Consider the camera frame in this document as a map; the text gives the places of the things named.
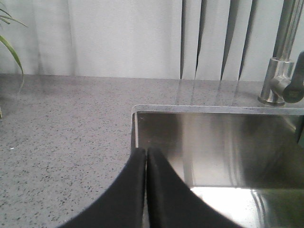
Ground white pleated curtain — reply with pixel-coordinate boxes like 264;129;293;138
0;0;286;81

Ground stainless steel faucet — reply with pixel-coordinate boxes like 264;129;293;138
258;0;304;106

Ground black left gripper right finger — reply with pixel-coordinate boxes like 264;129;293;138
146;148;239;228

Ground green houseplant leaves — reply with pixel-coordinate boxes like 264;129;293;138
0;8;28;119

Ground stainless steel sink basin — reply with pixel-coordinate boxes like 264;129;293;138
132;104;304;228

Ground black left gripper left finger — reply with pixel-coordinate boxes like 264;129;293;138
61;148;146;228

